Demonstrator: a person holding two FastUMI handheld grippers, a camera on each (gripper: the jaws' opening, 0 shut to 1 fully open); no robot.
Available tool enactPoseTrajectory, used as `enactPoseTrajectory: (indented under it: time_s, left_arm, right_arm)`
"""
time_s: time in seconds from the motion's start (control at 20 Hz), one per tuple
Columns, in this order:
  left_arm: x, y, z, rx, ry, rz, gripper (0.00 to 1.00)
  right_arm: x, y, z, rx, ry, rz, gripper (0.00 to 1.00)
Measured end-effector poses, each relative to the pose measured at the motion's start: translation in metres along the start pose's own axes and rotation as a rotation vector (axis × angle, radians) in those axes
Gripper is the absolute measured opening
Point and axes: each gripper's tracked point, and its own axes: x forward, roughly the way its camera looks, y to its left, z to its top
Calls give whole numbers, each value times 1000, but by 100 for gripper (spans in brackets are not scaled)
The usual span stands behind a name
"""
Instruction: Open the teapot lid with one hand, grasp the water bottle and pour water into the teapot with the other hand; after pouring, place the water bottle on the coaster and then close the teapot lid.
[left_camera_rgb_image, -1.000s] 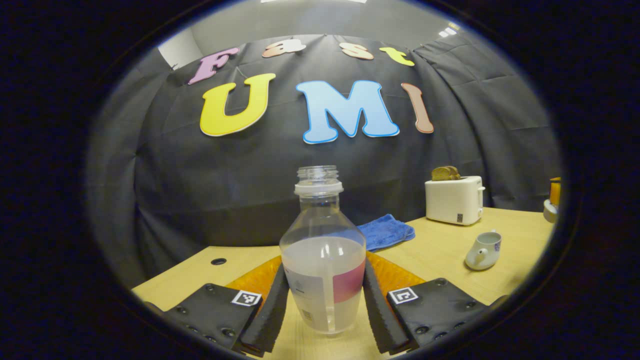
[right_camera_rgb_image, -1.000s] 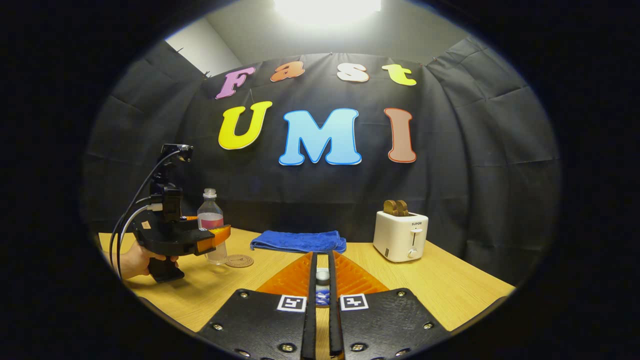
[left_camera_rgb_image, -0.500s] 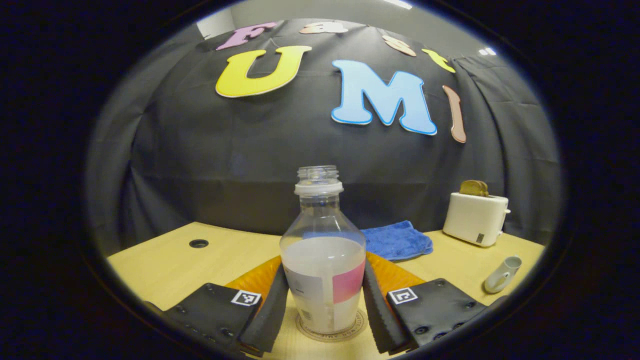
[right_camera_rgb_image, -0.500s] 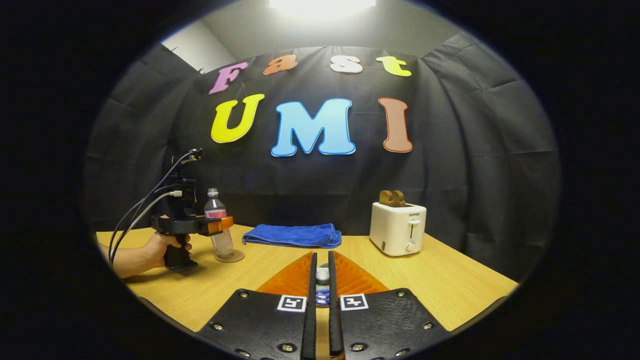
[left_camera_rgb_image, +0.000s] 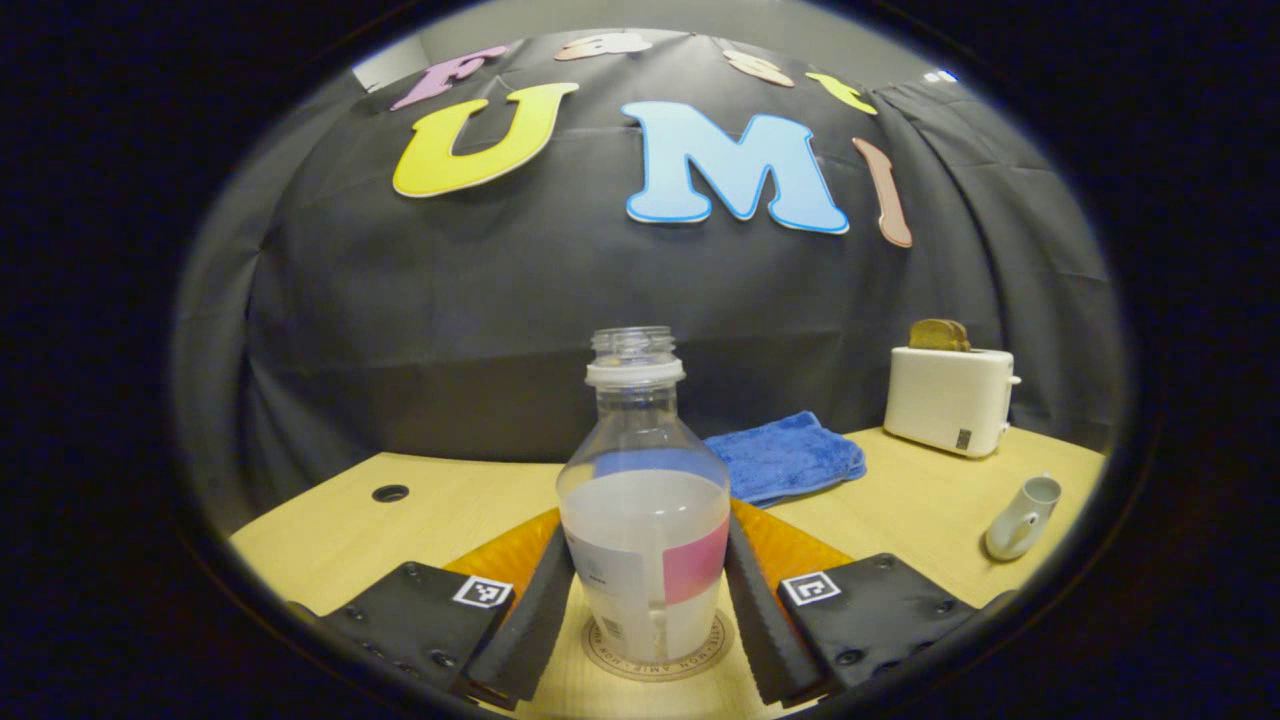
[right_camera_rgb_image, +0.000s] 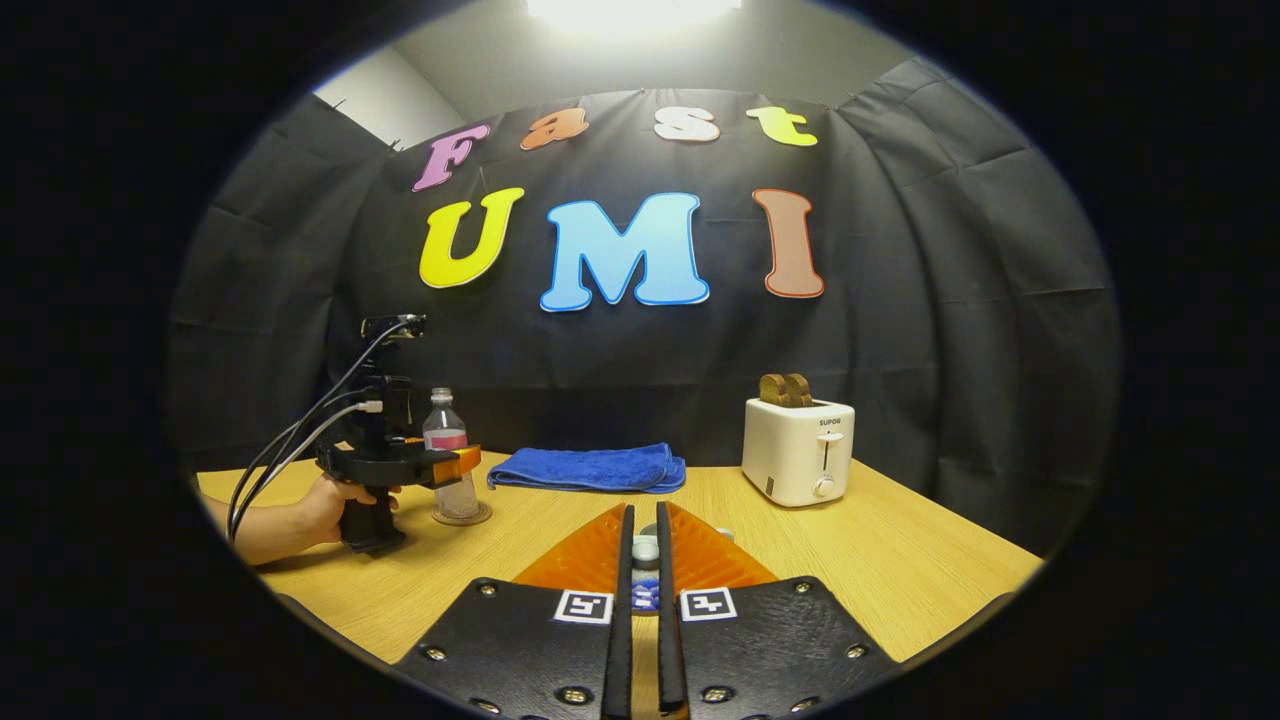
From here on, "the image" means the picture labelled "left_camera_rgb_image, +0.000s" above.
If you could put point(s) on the blue folded towel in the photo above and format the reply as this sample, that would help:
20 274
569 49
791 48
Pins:
790 455

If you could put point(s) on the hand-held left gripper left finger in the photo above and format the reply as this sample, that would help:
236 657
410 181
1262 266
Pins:
525 620

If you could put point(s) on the round beige coaster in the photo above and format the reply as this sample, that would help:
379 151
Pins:
655 670

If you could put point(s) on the white toaster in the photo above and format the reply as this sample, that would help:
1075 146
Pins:
945 400

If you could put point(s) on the white teacup blue pattern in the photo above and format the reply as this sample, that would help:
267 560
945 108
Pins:
1020 525

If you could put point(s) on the clear plastic water bottle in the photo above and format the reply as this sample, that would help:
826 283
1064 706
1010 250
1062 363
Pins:
640 540

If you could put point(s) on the black backdrop cloth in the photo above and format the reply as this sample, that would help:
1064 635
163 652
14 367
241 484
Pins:
450 300

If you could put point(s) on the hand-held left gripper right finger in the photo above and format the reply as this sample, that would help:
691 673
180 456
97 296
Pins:
760 620

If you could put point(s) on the brown bread slice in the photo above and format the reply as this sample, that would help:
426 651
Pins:
962 340
928 336

